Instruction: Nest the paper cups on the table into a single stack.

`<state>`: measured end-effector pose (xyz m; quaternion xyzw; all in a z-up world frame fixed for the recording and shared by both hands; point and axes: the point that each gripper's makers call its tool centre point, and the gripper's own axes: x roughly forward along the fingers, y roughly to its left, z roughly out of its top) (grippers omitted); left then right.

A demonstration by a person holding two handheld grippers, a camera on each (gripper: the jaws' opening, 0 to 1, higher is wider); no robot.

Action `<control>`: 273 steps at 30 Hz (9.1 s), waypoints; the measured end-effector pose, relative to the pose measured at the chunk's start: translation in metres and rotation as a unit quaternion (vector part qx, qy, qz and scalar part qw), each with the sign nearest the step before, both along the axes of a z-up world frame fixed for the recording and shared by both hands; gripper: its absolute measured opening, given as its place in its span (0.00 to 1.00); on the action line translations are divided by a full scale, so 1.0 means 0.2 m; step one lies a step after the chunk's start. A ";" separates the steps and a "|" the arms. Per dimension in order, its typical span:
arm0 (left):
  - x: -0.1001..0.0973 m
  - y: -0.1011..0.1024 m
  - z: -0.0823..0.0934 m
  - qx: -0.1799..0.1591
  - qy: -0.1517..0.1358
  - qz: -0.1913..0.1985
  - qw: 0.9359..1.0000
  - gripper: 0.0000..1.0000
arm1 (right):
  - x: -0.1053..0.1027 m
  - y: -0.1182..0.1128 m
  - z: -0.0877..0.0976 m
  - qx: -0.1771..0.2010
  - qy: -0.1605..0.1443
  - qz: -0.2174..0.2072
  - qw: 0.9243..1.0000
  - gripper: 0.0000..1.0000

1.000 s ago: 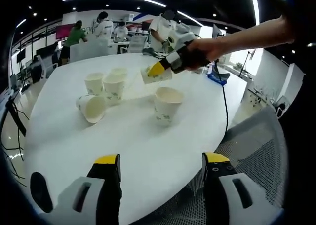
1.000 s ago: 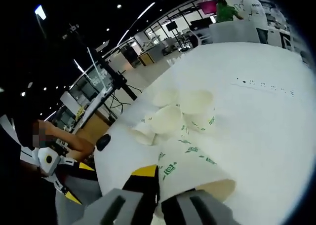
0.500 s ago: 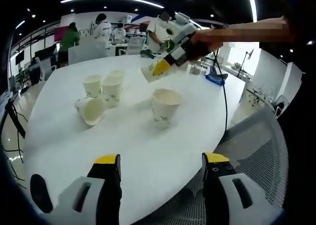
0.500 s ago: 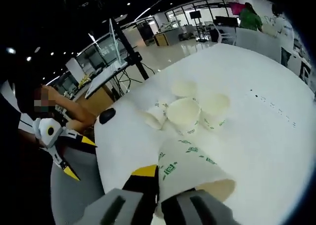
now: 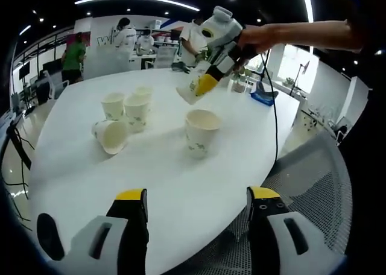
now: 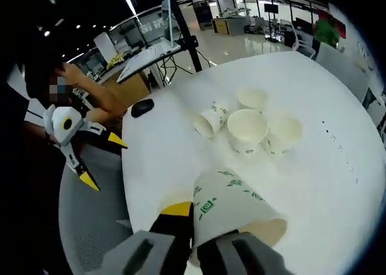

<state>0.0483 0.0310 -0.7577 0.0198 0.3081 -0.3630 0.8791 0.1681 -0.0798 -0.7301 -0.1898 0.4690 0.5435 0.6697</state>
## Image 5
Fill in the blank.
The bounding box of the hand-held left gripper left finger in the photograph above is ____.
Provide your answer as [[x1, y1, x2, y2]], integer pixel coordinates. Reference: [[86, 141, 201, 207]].
[[52, 188, 150, 275]]

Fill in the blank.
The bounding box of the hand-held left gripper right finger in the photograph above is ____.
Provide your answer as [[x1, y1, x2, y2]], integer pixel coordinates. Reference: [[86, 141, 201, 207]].
[[246, 186, 347, 275]]

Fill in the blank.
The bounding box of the printed paper cup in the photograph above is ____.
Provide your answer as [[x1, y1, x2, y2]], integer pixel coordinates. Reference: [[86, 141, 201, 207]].
[[185, 109, 223, 160], [176, 60, 212, 106]]

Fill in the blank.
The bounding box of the cluster of paper cups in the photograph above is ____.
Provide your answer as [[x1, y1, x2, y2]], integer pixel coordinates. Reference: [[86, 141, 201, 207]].
[[91, 86, 154, 155]]

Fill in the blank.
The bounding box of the person's right hand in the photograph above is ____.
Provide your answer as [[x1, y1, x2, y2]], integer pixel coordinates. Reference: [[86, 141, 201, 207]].
[[232, 25, 274, 68]]

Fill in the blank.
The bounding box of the potted green plant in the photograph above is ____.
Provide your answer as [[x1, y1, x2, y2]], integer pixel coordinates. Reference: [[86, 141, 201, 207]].
[[194, 47, 254, 89]]

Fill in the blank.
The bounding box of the small glass jar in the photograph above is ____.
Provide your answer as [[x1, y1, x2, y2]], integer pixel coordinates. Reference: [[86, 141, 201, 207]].
[[230, 77, 247, 93]]

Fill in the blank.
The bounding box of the black rounded object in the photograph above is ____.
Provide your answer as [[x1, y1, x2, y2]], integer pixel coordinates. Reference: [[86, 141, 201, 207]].
[[36, 213, 66, 261]]

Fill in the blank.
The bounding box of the white office chair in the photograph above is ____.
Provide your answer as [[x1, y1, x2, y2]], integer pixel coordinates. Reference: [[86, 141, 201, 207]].
[[154, 46, 176, 68], [42, 69, 66, 100]]

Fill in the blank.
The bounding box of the blue tray with object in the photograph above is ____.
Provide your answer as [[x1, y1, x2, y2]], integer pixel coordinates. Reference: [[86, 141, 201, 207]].
[[250, 90, 279, 107]]

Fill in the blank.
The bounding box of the grey mesh office chair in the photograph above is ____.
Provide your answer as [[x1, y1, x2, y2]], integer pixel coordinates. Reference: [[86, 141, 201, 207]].
[[192, 129, 353, 275]]

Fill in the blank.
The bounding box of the white table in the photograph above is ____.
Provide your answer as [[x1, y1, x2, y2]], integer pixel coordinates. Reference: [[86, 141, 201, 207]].
[[28, 68, 302, 275]]

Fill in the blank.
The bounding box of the pink monitor screen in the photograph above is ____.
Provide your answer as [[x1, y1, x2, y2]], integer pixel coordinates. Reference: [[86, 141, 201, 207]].
[[68, 31, 92, 46]]

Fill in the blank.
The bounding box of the person's dark clothing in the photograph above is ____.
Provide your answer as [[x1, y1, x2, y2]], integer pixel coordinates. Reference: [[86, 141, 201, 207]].
[[343, 15, 386, 258]]

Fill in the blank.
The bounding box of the black corded device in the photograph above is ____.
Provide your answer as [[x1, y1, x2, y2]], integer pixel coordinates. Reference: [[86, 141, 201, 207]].
[[171, 61, 191, 74]]

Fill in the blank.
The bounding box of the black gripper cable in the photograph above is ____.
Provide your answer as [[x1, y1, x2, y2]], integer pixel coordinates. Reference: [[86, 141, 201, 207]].
[[261, 47, 280, 166]]

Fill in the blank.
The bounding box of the black stand with cables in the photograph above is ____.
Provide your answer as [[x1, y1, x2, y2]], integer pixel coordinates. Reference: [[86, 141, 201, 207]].
[[0, 118, 34, 224]]

